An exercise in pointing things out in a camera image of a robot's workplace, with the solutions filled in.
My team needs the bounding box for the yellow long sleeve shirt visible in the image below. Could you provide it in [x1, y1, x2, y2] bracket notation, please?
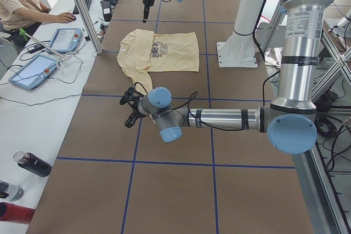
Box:
[117, 29, 199, 92]

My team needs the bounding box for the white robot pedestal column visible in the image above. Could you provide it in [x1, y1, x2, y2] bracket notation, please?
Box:
[217, 0, 264, 68]

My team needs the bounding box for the red water bottle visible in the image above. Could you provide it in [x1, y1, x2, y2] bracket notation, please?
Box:
[1, 202, 36, 225]

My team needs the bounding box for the lower blue teach pendant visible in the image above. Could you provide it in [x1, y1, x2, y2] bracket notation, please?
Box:
[8, 54, 57, 90]

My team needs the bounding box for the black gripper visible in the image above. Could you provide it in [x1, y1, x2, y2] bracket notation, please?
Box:
[143, 0, 155, 23]
[124, 106, 145, 128]

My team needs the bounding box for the clear water bottle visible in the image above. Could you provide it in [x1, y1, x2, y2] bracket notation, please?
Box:
[1, 180, 24, 201]

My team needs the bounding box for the upper blue teach pendant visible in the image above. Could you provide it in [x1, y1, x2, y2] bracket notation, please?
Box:
[49, 28, 82, 53]

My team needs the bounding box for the black water bottle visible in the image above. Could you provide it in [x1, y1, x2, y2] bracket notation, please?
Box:
[13, 151, 52, 177]

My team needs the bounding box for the brown table mat blue grid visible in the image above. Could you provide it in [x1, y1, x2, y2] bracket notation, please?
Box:
[28, 0, 313, 233]

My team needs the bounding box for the aluminium frame post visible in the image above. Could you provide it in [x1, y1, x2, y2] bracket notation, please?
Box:
[74, 0, 103, 55]

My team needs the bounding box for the person in beige shirt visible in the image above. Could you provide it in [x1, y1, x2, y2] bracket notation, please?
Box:
[1, 0, 73, 48]

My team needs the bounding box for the blue teach pendant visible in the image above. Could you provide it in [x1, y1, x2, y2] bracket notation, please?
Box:
[49, 28, 82, 53]
[8, 54, 57, 90]

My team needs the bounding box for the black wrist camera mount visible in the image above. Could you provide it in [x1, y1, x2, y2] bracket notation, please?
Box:
[120, 82, 144, 108]

